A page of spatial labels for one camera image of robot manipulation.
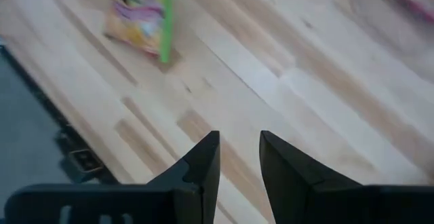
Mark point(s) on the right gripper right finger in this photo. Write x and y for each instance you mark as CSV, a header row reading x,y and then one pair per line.
x,y
322,200

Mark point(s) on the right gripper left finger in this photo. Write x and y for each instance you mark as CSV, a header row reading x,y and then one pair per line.
x,y
169,203

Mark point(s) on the black metal bracket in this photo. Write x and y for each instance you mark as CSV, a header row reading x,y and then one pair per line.
x,y
83,163

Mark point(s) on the black aluminium frame rail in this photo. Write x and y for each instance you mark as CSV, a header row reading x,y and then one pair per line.
x,y
34,93

